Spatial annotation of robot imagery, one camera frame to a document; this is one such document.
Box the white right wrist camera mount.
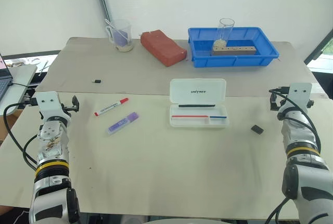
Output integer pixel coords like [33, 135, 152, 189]
[287, 82, 313, 109]

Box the red brick-shaped block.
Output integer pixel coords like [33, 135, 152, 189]
[140, 29, 188, 68]

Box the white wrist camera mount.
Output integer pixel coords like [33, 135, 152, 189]
[287, 82, 313, 109]
[35, 91, 71, 121]

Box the wooden block with holes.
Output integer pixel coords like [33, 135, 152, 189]
[211, 46, 257, 57]

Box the clear plastic measuring cup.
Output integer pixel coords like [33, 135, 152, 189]
[105, 19, 135, 52]

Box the dark laptop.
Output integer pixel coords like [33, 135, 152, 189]
[0, 53, 14, 100]

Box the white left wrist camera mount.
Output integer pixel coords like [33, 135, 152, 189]
[35, 91, 71, 121]

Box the white plastic pencil case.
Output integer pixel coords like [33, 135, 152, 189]
[166, 78, 230, 129]

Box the grey metal post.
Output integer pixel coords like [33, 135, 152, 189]
[92, 0, 113, 39]

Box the purple highlighter pen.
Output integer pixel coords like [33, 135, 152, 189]
[107, 112, 139, 136]

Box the metal stirring rod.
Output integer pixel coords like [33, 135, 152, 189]
[105, 18, 129, 40]

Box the clear tall glass tube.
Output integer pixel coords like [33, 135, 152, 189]
[213, 18, 236, 51]

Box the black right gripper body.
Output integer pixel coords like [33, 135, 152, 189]
[275, 94, 290, 113]

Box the blue plastic bin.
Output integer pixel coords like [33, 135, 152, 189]
[187, 27, 280, 69]

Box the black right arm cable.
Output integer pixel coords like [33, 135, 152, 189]
[268, 86, 322, 157]

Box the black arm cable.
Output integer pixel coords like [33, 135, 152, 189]
[268, 86, 322, 157]
[3, 98, 40, 171]

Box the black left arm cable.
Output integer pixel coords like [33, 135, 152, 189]
[3, 98, 40, 171]

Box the white marker with red cap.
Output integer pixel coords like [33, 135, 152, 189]
[94, 97, 130, 117]

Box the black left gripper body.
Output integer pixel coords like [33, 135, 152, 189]
[59, 101, 74, 113]

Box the white side table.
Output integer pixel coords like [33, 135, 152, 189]
[0, 63, 39, 117]

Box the dark window frame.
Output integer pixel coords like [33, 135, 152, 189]
[303, 27, 333, 66]

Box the black pen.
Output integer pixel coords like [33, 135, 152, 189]
[178, 103, 216, 109]

